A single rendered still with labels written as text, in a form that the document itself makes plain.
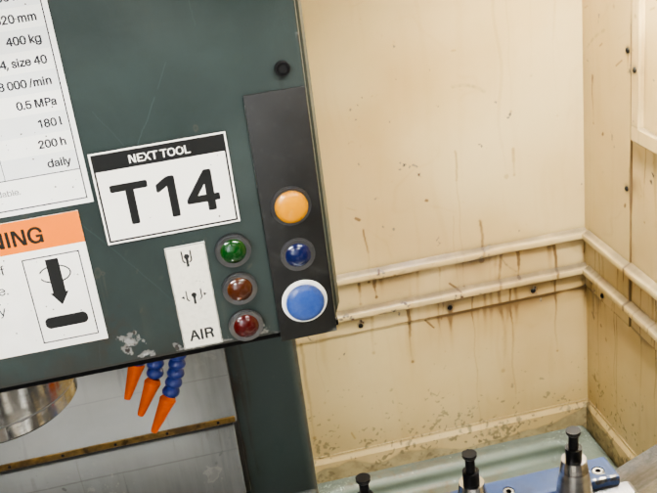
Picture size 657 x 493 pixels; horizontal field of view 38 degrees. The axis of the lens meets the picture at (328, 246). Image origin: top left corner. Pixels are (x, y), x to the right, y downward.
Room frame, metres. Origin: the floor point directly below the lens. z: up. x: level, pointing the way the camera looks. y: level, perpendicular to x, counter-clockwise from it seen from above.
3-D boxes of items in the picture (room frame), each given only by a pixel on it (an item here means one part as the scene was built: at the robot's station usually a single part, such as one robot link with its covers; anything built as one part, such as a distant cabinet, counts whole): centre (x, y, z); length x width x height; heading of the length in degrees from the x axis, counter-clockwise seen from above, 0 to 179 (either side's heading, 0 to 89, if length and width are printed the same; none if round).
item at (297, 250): (0.67, 0.02, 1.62); 0.02 x 0.01 x 0.02; 98
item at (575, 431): (0.80, -0.22, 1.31); 0.02 x 0.02 x 0.03
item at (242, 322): (0.66, 0.07, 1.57); 0.02 x 0.01 x 0.02; 98
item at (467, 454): (0.79, -0.11, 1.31); 0.02 x 0.02 x 0.03
